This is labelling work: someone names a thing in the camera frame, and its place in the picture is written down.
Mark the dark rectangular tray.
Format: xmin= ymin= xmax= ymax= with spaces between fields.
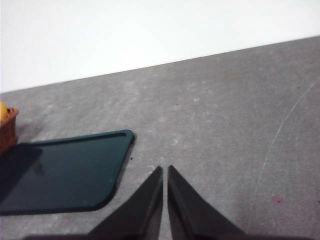
xmin=0 ymin=129 xmax=136 ymax=216

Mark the yellow banana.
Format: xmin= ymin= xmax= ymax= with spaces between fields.
xmin=0 ymin=101 xmax=8 ymax=124

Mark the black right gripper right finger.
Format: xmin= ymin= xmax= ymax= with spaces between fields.
xmin=167 ymin=164 xmax=251 ymax=240

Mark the brown wicker basket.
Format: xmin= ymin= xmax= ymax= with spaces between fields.
xmin=0 ymin=107 xmax=20 ymax=154

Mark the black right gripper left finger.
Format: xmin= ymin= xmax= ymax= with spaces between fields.
xmin=87 ymin=166 xmax=164 ymax=240

